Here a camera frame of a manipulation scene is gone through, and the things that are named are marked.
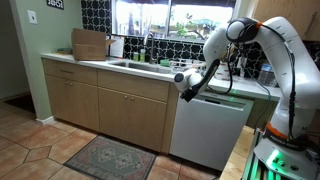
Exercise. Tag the white dishwasher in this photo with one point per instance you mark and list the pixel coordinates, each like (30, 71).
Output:
(206, 133)

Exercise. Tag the white crock with red chilies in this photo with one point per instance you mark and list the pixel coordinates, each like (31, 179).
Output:
(222, 71)

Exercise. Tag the green flat tray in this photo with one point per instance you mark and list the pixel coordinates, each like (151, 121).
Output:
(63, 51)

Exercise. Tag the green bottle with white cap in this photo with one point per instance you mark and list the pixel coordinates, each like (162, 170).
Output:
(142, 56)

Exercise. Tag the kitchen window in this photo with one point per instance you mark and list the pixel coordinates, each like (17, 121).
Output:
(143, 16)

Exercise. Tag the light wood wall cabinet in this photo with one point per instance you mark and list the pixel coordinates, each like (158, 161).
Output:
(293, 13)

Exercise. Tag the patterned grey red rug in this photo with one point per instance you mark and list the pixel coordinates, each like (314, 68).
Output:
(110, 160)

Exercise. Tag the white light switch plate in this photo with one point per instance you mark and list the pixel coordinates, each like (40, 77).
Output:
(32, 17)

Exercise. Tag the light wood sink panel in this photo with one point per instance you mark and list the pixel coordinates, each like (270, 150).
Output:
(133, 85)

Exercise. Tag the clear plastic water bottle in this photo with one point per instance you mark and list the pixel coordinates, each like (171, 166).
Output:
(266, 76)

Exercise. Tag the light wood cabinet door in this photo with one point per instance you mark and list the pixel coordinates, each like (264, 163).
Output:
(113, 115)
(148, 125)
(57, 100)
(83, 108)

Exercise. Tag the light wood base cabinet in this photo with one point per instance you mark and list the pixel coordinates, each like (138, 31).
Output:
(133, 116)

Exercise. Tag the black white patterned wall sign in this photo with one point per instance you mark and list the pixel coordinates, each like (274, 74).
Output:
(55, 3)

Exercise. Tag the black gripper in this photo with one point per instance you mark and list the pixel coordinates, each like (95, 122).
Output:
(193, 90)

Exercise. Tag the small green soap bottle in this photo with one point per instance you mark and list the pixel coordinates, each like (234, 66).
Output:
(135, 56)

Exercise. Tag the chrome kitchen faucet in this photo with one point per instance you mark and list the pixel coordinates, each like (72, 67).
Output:
(151, 46)

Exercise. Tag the light wood drawer front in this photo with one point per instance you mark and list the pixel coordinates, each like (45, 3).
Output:
(70, 71)

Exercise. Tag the brown cardboard box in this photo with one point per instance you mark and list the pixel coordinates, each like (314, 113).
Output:
(88, 45)

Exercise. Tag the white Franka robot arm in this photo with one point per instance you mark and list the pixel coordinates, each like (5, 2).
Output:
(283, 50)

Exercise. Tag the white wall outlet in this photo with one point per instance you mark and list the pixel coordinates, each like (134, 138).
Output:
(243, 63)

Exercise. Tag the black framed white board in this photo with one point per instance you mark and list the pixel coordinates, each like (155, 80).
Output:
(117, 46)

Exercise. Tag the green sponge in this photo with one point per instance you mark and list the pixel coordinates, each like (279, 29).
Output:
(164, 62)

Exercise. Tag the steel kitchen sink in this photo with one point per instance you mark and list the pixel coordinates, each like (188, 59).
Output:
(140, 66)

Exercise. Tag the metal robot stand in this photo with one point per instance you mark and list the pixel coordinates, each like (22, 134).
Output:
(250, 166)

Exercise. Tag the dark floor mat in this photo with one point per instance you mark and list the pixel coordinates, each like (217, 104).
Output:
(21, 103)

